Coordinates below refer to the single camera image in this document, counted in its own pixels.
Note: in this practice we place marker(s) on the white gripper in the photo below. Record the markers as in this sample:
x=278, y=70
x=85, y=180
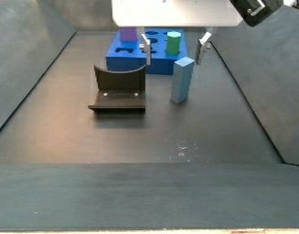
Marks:
x=175, y=13

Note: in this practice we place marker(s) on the blue shape sorter board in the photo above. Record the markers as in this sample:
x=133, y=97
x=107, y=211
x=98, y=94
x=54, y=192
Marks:
x=125, y=56

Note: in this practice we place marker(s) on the green hexagonal prism block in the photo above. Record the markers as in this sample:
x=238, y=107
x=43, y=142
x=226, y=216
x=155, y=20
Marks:
x=173, y=42

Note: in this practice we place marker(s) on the purple rectangular block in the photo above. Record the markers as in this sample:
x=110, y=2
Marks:
x=129, y=34

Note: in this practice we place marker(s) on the black curved holder stand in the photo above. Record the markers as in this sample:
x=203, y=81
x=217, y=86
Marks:
x=121, y=90

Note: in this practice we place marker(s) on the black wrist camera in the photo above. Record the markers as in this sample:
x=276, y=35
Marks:
x=256, y=10

